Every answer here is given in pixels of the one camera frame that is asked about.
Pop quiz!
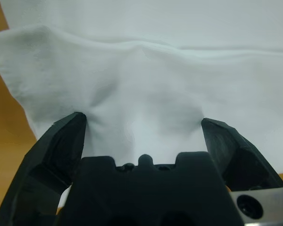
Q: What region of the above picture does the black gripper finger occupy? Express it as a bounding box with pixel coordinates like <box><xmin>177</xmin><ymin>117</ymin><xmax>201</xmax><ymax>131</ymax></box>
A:
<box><xmin>201</xmin><ymin>117</ymin><xmax>283</xmax><ymax>192</ymax></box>
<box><xmin>0</xmin><ymin>112</ymin><xmax>87</xmax><ymax>226</ymax></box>

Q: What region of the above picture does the white T-shirt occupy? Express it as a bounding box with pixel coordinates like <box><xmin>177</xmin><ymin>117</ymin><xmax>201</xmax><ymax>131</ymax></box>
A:
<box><xmin>0</xmin><ymin>0</ymin><xmax>283</xmax><ymax>210</ymax></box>

